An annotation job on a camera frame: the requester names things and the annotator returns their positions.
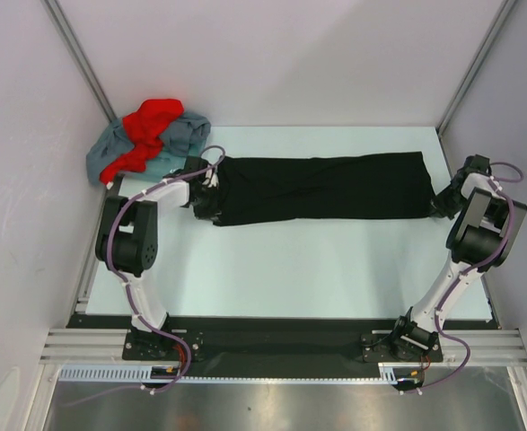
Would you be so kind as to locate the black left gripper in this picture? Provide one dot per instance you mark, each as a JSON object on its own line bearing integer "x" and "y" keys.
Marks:
{"x": 212, "y": 213}

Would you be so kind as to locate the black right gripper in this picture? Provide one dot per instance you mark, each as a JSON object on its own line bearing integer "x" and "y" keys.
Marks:
{"x": 441, "y": 208}

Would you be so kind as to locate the black t shirt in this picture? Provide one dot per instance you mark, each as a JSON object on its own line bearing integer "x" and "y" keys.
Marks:
{"x": 371, "y": 187}

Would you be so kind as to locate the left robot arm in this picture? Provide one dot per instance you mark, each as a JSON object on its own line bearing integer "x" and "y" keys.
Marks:
{"x": 127, "y": 241}

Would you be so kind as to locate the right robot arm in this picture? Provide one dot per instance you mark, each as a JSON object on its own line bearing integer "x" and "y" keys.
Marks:
{"x": 486, "y": 224}

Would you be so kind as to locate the grey t shirt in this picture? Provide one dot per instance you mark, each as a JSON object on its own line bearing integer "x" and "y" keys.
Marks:
{"x": 187, "y": 130}

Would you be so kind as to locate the red t shirt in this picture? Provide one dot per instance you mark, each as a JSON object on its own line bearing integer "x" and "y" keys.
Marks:
{"x": 143, "y": 128}

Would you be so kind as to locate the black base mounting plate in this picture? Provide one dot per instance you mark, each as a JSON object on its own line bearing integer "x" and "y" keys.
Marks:
{"x": 263, "y": 347}

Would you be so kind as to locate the grey slotted cable duct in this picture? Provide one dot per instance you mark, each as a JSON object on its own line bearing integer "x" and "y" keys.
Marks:
{"x": 162, "y": 374}

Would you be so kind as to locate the right aluminium corner post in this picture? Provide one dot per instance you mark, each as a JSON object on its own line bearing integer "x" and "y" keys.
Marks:
{"x": 494, "y": 31}

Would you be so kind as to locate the aluminium corner post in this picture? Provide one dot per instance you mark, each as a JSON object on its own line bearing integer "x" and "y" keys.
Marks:
{"x": 67, "y": 34}
{"x": 494, "y": 31}

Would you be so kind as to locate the aluminium frame rail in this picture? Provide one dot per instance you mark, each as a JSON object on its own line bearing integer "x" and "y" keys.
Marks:
{"x": 487, "y": 347}

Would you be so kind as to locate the left aluminium corner post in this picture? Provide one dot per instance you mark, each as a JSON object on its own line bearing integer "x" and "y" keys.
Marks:
{"x": 67, "y": 34}

